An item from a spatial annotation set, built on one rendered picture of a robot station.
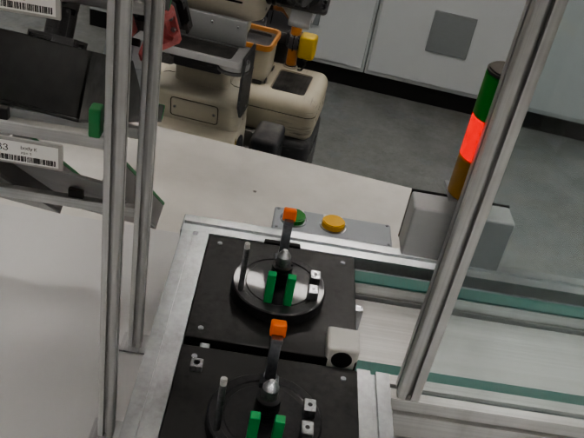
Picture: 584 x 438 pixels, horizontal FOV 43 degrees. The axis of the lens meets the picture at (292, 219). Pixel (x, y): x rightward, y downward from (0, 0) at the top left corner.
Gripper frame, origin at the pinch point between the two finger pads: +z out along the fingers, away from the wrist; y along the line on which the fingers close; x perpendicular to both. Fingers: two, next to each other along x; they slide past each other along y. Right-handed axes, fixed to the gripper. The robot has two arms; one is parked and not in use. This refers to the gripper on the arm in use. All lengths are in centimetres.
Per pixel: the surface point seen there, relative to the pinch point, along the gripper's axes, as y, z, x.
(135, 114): 6.6, 10.4, -1.0
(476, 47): 29, -232, 220
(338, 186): 21, -27, 62
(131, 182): 5.5, 14.5, 8.8
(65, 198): -1.7, 19.6, 8.8
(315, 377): 36, 28, 23
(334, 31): -46, -221, 219
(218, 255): 13.8, 11.6, 29.6
